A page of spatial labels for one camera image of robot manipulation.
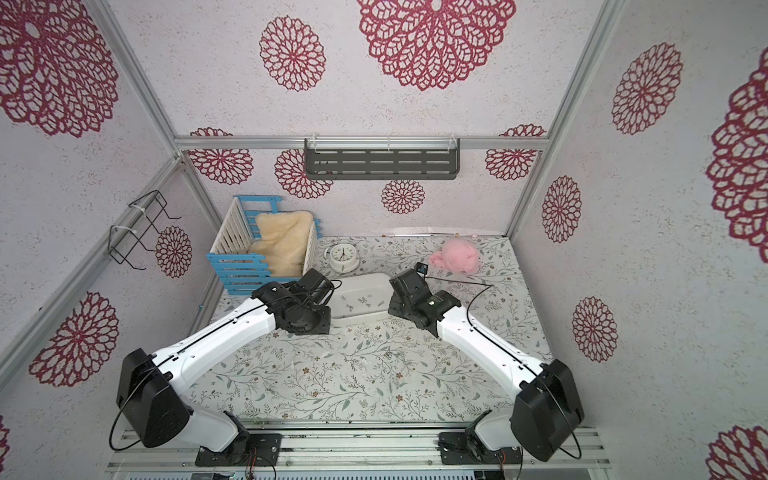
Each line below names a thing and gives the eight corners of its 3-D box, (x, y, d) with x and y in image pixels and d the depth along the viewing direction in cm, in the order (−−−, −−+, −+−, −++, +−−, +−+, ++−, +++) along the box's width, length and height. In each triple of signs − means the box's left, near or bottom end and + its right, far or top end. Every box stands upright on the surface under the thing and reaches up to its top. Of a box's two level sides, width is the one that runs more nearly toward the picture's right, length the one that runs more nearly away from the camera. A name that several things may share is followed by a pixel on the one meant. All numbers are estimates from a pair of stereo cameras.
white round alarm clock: (338, 278, 111) (336, 270, 107) (325, 257, 117) (323, 249, 113) (364, 267, 114) (363, 258, 110) (350, 247, 121) (349, 238, 117)
